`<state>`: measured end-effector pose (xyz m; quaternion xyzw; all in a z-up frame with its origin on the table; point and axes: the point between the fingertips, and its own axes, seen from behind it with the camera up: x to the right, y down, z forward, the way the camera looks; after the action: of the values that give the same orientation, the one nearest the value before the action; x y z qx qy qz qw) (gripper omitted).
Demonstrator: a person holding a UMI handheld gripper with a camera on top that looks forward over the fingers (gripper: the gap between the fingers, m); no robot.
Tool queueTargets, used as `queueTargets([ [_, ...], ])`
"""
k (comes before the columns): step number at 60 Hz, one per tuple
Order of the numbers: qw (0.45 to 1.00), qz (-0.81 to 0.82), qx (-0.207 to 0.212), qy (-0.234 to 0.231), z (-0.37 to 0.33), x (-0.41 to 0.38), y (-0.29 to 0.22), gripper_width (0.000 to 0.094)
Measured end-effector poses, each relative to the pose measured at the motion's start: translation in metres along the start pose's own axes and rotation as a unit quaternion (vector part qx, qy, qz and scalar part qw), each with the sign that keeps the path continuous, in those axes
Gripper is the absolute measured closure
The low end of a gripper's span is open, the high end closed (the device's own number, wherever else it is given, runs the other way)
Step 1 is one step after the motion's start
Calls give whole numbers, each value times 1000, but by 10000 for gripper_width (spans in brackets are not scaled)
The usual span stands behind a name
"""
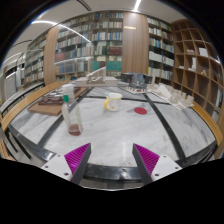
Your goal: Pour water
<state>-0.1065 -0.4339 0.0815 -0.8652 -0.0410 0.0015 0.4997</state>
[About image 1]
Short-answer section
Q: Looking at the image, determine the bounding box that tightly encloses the clear plastic bottle green label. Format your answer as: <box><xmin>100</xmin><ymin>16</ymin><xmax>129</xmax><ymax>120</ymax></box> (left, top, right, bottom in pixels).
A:
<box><xmin>60</xmin><ymin>83</ymin><xmax>84</xmax><ymax>137</ymax></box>

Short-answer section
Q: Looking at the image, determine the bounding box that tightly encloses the brown model on wooden board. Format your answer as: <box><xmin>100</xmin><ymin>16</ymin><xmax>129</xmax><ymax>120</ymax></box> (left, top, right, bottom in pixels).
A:
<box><xmin>27</xmin><ymin>85</ymin><xmax>89</xmax><ymax>117</ymax></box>

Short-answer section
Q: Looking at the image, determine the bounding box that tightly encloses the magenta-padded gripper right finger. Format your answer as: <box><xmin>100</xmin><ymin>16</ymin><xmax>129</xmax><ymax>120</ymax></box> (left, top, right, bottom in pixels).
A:
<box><xmin>131</xmin><ymin>143</ymin><xmax>183</xmax><ymax>186</ymax></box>

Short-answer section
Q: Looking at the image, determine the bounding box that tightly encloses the straight ceiling light strip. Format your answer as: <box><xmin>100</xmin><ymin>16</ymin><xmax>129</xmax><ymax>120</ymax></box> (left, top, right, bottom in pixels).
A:
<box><xmin>132</xmin><ymin>0</ymin><xmax>143</xmax><ymax>13</ymax></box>

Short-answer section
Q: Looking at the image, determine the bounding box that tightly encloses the curved ceiling light strip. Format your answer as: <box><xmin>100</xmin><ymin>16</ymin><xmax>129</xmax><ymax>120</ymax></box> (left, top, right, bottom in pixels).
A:
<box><xmin>30</xmin><ymin>19</ymin><xmax>92</xmax><ymax>44</ymax></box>

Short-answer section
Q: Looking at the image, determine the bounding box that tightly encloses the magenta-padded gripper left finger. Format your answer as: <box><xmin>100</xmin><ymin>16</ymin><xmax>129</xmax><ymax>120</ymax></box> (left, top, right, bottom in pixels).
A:
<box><xmin>40</xmin><ymin>143</ymin><xmax>92</xmax><ymax>185</ymax></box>

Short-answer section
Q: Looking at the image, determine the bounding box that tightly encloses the beige architectural model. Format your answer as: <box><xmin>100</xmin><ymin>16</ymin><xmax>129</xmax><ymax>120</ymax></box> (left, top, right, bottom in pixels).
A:
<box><xmin>74</xmin><ymin>65</ymin><xmax>119</xmax><ymax>88</ymax></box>

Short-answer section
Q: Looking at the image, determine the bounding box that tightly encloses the flat round red coaster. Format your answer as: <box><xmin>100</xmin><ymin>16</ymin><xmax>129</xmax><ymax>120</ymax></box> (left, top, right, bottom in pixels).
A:
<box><xmin>133</xmin><ymin>106</ymin><xmax>148</xmax><ymax>115</ymax></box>

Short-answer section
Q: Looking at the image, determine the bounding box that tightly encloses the white mug yellow handle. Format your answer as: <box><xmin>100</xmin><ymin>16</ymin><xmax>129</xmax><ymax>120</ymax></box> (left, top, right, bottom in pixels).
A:
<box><xmin>103</xmin><ymin>92</ymin><xmax>124</xmax><ymax>113</ymax></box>

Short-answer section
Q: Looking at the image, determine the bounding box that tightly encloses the wooden cubby shelf unit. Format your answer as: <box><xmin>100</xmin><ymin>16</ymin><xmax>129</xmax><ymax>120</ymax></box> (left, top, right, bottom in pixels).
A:
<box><xmin>170</xmin><ymin>18</ymin><xmax>224</xmax><ymax>111</ymax></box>

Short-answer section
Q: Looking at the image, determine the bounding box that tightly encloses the dark grey architectural model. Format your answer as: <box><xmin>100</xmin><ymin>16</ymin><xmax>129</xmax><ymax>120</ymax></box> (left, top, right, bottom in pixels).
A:
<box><xmin>120</xmin><ymin>72</ymin><xmax>154</xmax><ymax>94</ymax></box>

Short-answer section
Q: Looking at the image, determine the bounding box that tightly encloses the book-filled wall shelf unit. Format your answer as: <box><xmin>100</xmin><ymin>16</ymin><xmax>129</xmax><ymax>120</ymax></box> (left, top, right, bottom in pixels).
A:
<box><xmin>21</xmin><ymin>11</ymin><xmax>175</xmax><ymax>88</ymax></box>

